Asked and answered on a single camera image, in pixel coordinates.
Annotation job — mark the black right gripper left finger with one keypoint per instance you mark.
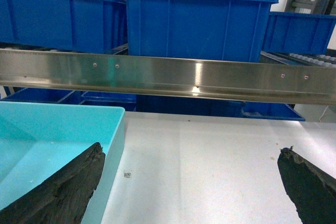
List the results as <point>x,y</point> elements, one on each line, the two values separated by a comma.
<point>64,196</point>

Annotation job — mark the blue bin far right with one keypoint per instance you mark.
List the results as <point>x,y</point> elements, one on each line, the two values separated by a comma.
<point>298,33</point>

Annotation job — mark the stainless steel shelf rail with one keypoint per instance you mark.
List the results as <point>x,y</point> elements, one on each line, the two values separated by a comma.
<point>241,81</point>

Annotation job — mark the large blue bin centre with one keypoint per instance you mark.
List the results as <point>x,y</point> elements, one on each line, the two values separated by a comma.
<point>228,30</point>

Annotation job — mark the large blue bin left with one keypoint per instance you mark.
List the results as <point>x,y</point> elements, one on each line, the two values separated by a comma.
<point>94,26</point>

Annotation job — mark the large blue bin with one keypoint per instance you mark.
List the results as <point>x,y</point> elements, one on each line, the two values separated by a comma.
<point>94,26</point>
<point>228,30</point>

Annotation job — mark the light turquoise plastic bin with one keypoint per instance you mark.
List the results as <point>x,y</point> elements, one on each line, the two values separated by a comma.
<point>38,139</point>

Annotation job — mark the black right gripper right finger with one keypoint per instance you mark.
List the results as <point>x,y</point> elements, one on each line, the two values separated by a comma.
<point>310,189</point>

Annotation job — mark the blue bin below rail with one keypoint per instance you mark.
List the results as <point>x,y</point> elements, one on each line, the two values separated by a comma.
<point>270,111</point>

